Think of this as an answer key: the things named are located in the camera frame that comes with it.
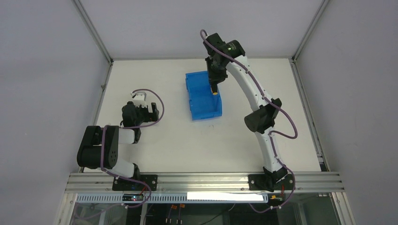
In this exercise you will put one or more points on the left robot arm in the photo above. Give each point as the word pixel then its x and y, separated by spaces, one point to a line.
pixel 99 148

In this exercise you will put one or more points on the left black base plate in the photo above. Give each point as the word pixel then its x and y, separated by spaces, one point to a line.
pixel 124 185

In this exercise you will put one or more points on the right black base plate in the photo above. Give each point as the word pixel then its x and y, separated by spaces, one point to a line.
pixel 262 182

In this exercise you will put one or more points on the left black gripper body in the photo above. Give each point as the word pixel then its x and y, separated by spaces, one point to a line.
pixel 147 112

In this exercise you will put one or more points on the black orange screwdriver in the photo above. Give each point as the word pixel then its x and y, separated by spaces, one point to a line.
pixel 214 89

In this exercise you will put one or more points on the right aluminium frame post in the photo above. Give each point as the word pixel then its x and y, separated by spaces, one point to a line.
pixel 317 16

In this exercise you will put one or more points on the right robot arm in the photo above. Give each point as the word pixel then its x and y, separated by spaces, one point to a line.
pixel 230 58

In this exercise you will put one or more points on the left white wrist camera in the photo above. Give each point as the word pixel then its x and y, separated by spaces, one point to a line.
pixel 139 99

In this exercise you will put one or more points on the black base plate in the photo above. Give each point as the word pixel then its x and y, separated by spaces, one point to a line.
pixel 124 185
pixel 262 182

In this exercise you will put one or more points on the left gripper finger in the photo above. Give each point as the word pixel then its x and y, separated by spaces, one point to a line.
pixel 144 110
pixel 154 115

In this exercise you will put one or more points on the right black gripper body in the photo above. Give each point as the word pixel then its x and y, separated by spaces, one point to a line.
pixel 214 76

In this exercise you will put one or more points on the left aluminium frame post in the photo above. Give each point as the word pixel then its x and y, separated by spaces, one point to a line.
pixel 92 30

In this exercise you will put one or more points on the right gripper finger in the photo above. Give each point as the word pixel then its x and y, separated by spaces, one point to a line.
pixel 211 82
pixel 218 84

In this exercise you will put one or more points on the white slotted cable duct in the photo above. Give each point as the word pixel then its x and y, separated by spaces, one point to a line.
pixel 189 197

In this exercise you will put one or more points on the small green circuit board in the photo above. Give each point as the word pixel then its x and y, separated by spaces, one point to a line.
pixel 132 198

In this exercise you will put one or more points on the aluminium frame post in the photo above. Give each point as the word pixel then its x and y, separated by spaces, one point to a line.
pixel 92 30
pixel 317 16

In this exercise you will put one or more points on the blue plastic bin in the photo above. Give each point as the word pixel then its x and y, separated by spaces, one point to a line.
pixel 203 103

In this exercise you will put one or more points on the aluminium front rail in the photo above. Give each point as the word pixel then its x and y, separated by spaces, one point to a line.
pixel 167 182

